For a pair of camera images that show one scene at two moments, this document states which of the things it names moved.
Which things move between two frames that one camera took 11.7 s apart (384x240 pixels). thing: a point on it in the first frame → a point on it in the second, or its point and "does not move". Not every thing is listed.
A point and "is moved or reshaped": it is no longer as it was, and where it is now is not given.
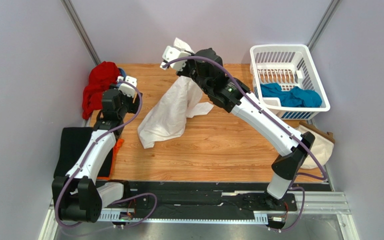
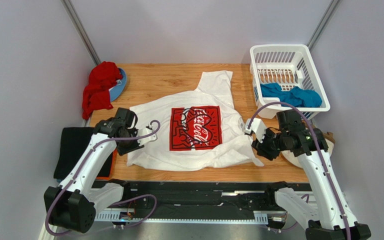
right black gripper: x=184 y=67 → x=265 y=150
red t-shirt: x=101 y=77 does not move
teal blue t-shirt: x=297 y=97 does not move
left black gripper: x=133 y=107 → x=123 y=151
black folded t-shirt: x=72 y=140 does not move
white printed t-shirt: x=169 y=125 is moved or reshaped
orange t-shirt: x=117 y=149 does not move
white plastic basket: x=286 y=80 does not move
